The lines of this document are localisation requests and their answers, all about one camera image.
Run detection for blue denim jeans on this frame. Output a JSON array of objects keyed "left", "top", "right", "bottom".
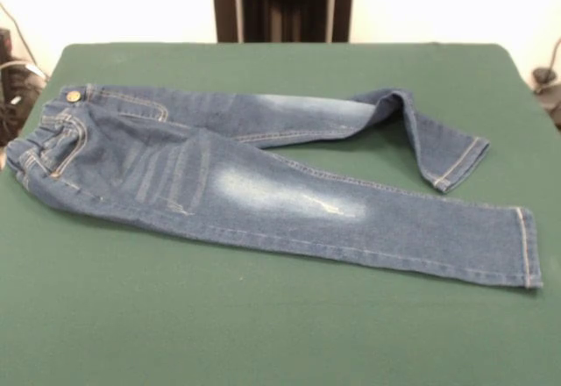
[{"left": 6, "top": 82, "right": 544, "bottom": 291}]

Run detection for dark green table cloth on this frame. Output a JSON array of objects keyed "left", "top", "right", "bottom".
[{"left": 0, "top": 41, "right": 561, "bottom": 386}]

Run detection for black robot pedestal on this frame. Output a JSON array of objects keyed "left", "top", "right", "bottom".
[{"left": 205, "top": 0, "right": 363, "bottom": 44}]

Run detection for black equipment with cables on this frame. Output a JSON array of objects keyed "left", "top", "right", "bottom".
[{"left": 0, "top": 28, "right": 48, "bottom": 147}]

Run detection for black cable plug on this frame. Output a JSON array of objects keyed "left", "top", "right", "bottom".
[{"left": 531, "top": 66, "right": 557, "bottom": 94}]

